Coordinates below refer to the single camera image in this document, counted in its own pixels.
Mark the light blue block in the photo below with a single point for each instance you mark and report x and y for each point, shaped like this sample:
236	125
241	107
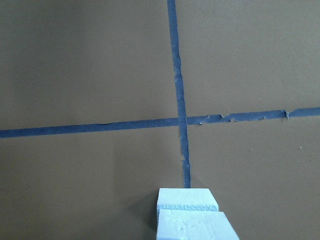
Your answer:
194	225
186	199

